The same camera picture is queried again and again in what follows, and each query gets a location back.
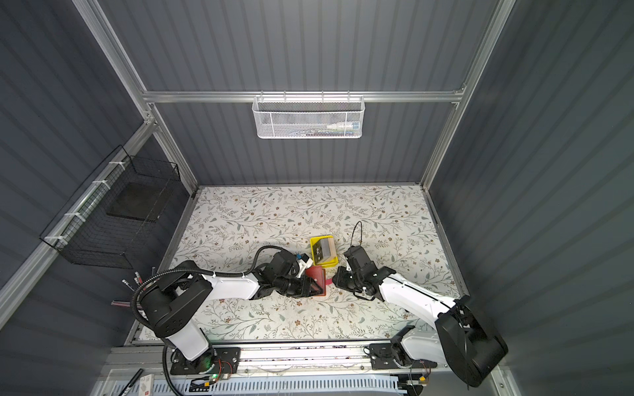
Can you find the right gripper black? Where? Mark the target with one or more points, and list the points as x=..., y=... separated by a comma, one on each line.
x=339, y=280

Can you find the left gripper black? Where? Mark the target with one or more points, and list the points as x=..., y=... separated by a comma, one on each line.
x=306, y=288

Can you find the red leather card holder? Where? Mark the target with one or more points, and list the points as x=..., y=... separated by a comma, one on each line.
x=318, y=274

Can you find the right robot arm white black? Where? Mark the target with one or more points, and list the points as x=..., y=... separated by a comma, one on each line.
x=465, y=339

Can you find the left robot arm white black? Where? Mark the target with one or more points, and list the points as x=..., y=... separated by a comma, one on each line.
x=167, y=301

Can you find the yellow plastic card tray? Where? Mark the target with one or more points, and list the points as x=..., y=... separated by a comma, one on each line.
x=314, y=241

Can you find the stack of credit cards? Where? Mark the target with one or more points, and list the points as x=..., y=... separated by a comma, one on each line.
x=325, y=250

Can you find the white tube in basket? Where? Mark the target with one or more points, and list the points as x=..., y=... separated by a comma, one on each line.
x=345, y=127

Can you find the small white red box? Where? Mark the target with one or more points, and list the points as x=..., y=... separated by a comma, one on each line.
x=146, y=384

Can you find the white pencil cup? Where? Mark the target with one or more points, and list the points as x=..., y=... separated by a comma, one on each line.
x=132, y=286

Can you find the black pen on ledge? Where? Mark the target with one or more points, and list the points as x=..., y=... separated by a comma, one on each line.
x=131, y=383

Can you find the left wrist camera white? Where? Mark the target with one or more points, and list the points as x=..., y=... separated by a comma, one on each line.
x=303, y=263

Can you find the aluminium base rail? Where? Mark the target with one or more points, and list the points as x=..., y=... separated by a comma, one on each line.
x=301, y=358

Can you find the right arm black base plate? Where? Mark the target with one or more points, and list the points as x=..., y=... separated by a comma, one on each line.
x=384, y=356

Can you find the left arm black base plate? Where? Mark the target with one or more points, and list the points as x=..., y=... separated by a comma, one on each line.
x=219, y=361

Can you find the white slotted cable duct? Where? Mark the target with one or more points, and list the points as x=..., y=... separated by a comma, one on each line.
x=287, y=385

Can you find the white wire mesh basket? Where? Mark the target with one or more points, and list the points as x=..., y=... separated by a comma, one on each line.
x=287, y=120

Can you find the black wire mesh basket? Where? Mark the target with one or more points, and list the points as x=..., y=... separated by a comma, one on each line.
x=112, y=224

